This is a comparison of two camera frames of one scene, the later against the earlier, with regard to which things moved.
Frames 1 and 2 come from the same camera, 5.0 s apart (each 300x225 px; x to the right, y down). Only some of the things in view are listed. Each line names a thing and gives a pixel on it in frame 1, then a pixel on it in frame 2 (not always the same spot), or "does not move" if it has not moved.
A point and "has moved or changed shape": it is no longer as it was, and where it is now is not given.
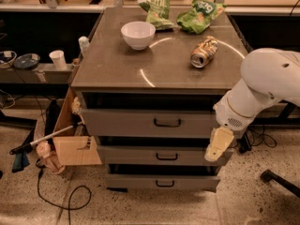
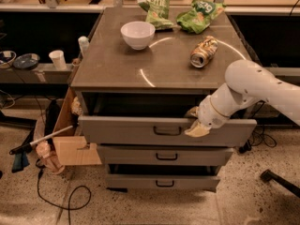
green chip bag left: (157, 10) does not move
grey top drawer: (148, 123) has moved or changed shape
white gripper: (229, 114) -> (210, 114)
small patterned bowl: (7, 58) does not move
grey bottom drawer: (163, 181) does not move
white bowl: (138, 34) does not move
